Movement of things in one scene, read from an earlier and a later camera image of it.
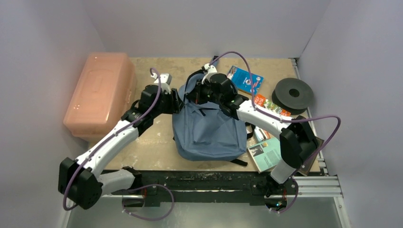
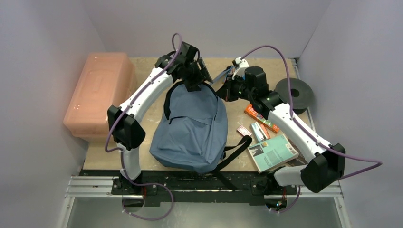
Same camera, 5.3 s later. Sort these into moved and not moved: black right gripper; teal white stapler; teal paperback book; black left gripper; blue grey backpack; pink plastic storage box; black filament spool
Moved: black left gripper; black right gripper; blue grey backpack
Not moved: black filament spool; teal white stapler; pink plastic storage box; teal paperback book
